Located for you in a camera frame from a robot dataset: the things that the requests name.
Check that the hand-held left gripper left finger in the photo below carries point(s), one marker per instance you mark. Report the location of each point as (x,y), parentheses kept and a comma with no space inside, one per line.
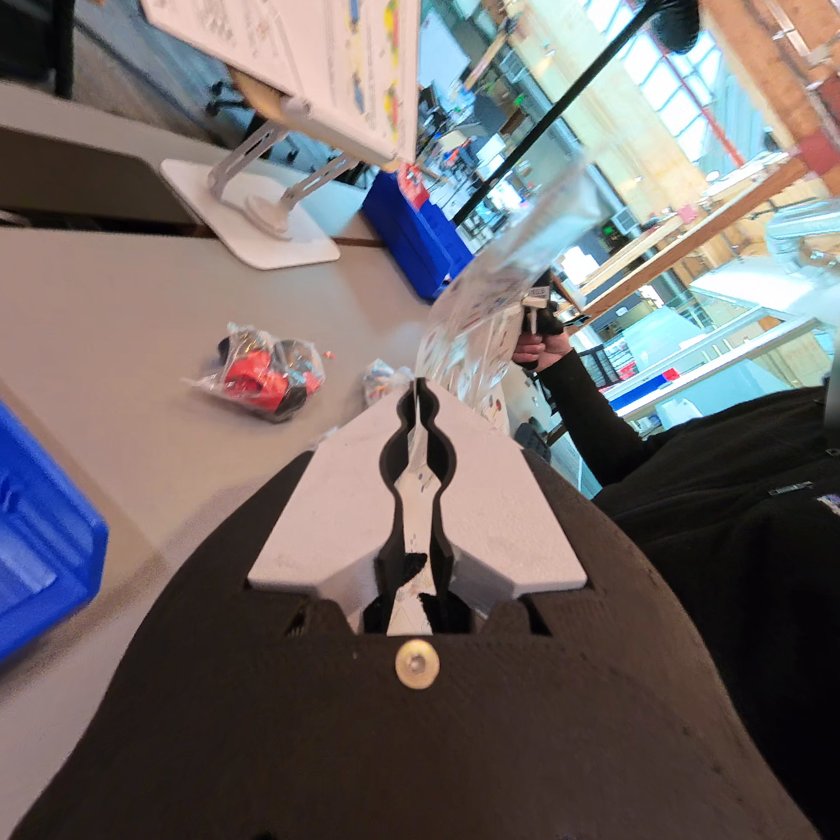
(328,518)

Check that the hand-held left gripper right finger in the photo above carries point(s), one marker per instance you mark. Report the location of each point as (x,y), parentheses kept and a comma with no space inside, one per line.
(512,518)

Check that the toy instruction sheet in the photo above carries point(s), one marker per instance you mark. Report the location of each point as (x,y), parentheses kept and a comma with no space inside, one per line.
(472,341)

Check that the clear bag of red wheels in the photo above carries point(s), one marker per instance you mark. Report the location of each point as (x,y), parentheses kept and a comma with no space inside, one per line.
(256,380)

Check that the white stand with wooden board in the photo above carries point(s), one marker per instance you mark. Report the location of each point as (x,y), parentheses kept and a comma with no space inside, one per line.
(275,243)

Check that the person's right forearm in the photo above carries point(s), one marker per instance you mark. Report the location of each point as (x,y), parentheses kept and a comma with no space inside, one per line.
(590,420)

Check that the person's right hand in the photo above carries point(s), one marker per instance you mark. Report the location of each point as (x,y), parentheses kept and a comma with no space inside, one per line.
(525,354)

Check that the clear bag of colourful rods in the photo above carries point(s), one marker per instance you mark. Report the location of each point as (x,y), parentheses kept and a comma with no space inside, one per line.
(384,384)

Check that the red printed packet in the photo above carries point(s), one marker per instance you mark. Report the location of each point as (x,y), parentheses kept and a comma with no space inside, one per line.
(412,184)

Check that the black pole with ribbed disc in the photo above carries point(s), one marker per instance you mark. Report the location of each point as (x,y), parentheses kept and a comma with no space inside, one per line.
(556,115)

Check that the person's black clothing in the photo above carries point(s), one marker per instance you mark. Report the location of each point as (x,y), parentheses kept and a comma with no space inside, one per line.
(754,590)

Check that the blue plastic bin with tag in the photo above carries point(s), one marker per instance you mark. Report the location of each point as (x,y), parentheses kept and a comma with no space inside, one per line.
(46,525)

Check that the colour printed paper page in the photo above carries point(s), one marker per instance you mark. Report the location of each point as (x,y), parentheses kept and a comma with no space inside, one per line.
(295,59)

